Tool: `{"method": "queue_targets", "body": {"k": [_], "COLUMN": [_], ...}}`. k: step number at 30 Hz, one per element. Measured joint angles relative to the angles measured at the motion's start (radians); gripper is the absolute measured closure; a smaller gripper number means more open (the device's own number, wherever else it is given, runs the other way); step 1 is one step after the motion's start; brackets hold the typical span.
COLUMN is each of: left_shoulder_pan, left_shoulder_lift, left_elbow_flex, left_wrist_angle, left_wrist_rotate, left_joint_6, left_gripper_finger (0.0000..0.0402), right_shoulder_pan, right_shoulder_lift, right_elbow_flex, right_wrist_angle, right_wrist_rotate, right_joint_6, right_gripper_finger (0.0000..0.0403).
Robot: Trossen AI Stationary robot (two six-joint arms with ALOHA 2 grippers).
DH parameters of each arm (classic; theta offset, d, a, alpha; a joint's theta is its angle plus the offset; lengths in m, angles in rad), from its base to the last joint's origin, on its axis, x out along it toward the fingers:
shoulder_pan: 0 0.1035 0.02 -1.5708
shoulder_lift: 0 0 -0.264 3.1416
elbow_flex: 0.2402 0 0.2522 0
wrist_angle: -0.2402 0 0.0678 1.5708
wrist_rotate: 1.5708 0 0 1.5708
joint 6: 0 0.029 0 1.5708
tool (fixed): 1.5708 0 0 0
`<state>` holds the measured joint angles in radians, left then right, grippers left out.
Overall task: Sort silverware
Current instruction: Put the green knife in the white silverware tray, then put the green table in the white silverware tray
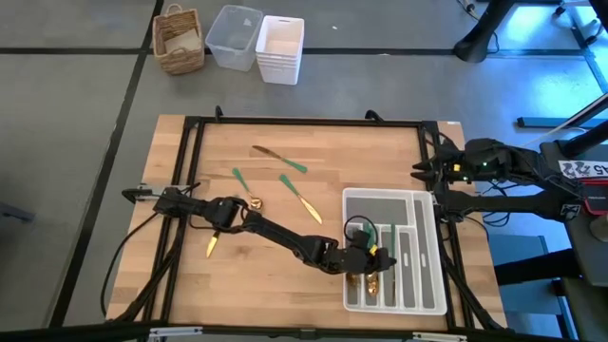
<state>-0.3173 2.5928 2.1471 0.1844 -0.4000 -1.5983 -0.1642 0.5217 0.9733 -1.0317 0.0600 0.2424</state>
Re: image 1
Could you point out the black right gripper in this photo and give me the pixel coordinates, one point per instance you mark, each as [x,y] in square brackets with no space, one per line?
[451,159]

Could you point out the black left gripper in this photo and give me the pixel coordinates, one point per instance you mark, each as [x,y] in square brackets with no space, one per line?
[354,259]

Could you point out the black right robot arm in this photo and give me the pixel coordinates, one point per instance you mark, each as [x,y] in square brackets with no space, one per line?
[499,203]

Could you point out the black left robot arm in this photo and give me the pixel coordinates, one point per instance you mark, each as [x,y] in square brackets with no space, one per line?
[275,230]

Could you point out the white plastic cutlery organizer tray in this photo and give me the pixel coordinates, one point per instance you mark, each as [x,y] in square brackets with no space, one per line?
[377,209]

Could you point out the black floor stand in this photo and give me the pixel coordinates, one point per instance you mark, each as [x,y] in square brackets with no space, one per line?
[475,45]

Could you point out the white printed label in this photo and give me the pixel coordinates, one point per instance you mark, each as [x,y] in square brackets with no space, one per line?
[579,169]

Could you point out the red and black device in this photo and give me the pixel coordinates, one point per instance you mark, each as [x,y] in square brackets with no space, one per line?
[596,197]

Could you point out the white plastic bin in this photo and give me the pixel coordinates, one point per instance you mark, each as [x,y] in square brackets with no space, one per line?
[280,69]

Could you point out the black side table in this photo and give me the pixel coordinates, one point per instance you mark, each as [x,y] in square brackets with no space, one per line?
[589,247]

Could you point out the clear plastic bin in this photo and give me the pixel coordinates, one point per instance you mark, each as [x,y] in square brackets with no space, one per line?
[233,43]

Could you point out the woven wicker basket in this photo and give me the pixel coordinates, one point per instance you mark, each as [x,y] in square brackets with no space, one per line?
[178,62]

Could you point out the silver frame bracket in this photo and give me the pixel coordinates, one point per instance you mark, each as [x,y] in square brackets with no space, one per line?
[439,337]
[176,331]

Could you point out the black floor rail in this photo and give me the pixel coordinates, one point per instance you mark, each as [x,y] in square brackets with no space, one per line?
[546,122]

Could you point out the black metal table frame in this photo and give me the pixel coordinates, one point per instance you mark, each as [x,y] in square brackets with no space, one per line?
[304,121]

